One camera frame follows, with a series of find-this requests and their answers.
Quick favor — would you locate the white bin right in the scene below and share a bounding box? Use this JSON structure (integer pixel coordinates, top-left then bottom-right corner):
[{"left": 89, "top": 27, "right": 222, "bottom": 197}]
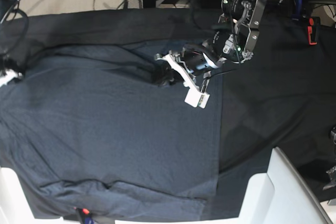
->
[{"left": 238, "top": 147, "right": 332, "bottom": 224}]

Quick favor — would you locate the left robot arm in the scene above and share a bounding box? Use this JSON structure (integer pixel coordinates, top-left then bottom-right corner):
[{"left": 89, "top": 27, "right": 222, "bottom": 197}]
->
[{"left": 153, "top": 0, "right": 267, "bottom": 109}]

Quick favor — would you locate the white bin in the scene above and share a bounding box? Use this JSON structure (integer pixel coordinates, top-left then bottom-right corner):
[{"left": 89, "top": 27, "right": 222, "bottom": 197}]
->
[
  {"left": 1, "top": 167, "right": 65, "bottom": 224},
  {"left": 238, "top": 147, "right": 332, "bottom": 224}
]

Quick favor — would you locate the black table cloth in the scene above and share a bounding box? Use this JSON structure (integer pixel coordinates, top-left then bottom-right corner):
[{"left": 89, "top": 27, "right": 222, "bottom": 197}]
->
[{"left": 11, "top": 9, "right": 335, "bottom": 220}]

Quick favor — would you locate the black red clamp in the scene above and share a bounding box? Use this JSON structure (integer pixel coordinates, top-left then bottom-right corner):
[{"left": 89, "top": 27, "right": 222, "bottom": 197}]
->
[
  {"left": 76, "top": 208, "right": 95, "bottom": 224},
  {"left": 302, "top": 16, "right": 321, "bottom": 46}
]

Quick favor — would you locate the white bin left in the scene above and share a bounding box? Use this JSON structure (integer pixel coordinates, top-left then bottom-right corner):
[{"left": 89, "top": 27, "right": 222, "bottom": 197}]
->
[{"left": 1, "top": 167, "right": 65, "bottom": 224}]

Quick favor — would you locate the black red clamp right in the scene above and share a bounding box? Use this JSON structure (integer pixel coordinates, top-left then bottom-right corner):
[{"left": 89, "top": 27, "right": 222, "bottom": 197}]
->
[{"left": 302, "top": 16, "right": 321, "bottom": 46}]

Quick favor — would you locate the dark grey T-shirt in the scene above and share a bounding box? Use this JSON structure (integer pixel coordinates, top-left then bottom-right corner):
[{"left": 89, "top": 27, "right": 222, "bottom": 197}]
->
[{"left": 1, "top": 46, "right": 223, "bottom": 221}]

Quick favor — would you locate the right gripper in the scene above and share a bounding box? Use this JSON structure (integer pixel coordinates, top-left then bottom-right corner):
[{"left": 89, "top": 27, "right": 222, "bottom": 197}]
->
[{"left": 0, "top": 56, "right": 23, "bottom": 87}]

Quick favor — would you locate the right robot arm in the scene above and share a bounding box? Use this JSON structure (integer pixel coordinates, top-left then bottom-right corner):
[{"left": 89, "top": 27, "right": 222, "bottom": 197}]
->
[{"left": 1, "top": 0, "right": 29, "bottom": 86}]

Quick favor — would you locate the black red clamp front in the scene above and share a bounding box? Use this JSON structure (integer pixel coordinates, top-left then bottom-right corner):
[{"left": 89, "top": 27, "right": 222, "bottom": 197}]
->
[{"left": 76, "top": 208, "right": 95, "bottom": 224}]

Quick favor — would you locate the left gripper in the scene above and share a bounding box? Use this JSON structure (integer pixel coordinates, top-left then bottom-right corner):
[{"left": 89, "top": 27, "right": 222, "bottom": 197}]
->
[{"left": 153, "top": 41, "right": 226, "bottom": 109}]

